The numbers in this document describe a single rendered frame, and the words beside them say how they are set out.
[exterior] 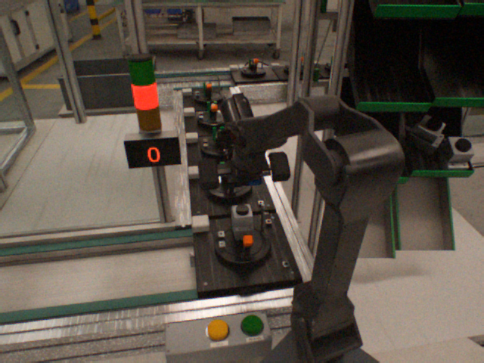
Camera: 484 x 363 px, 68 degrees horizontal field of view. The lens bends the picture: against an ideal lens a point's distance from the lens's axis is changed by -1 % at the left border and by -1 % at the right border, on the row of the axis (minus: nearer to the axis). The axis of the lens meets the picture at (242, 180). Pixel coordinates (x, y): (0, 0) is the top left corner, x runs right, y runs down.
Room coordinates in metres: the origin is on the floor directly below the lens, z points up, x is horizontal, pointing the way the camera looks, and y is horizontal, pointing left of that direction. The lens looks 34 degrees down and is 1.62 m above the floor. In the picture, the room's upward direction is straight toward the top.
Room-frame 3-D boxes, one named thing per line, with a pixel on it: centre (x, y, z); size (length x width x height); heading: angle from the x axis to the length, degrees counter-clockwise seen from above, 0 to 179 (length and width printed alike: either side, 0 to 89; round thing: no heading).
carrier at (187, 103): (1.63, 0.16, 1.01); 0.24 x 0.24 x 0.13; 9
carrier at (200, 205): (0.91, 0.04, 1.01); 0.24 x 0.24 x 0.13; 9
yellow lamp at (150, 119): (0.74, 0.21, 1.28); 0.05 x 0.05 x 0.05
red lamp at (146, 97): (0.74, 0.21, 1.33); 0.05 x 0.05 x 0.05
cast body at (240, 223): (0.67, 0.00, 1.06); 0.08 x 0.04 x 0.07; 9
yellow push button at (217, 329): (0.43, 0.05, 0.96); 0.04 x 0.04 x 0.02
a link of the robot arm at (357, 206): (0.32, -0.11, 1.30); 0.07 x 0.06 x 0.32; 112
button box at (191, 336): (0.43, 0.05, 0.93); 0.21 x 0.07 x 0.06; 99
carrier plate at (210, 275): (0.66, 0.00, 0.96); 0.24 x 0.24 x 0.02; 9
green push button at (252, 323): (0.44, -0.02, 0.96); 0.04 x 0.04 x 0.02
